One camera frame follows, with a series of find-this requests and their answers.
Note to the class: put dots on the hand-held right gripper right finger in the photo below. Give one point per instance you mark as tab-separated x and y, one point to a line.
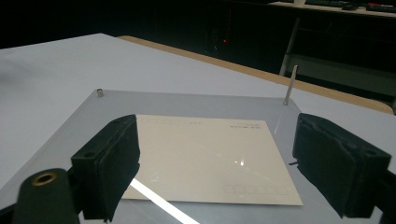
336	168

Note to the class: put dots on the clear acrylic plate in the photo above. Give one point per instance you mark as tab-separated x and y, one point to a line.
193	105

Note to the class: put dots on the tall metal standoff post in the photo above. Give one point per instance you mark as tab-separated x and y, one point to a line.
290	84

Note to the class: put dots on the background desk with clutter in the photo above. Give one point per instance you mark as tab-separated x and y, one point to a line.
336	6

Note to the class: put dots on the metal shelf rack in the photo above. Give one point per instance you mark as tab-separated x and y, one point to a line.
339	70

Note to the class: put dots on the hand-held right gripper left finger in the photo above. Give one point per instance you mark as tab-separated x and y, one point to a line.
107	161

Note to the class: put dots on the short metal standoff post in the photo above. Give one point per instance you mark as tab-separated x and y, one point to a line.
100	92

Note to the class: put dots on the white table sheet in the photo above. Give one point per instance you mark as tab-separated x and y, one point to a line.
77	65

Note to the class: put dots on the cream paper sheet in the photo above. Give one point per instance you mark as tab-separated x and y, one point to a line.
199	161

